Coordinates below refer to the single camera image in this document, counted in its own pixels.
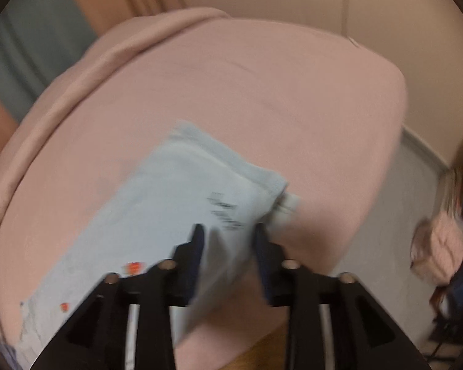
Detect teal curtain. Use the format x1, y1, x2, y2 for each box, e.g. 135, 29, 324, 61
0, 0, 101, 103

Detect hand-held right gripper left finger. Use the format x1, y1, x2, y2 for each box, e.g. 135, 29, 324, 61
30, 223, 206, 370

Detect pink bed sheet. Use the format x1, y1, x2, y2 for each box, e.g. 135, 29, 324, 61
0, 8, 408, 370

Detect light blue pants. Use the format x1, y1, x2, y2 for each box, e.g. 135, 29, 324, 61
13, 119, 302, 370

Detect pink bag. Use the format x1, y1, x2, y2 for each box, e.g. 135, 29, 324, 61
410, 209, 463, 286

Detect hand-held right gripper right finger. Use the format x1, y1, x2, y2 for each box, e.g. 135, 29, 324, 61
252, 223, 433, 370

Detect pink duvet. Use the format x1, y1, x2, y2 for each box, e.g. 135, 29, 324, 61
0, 6, 232, 247

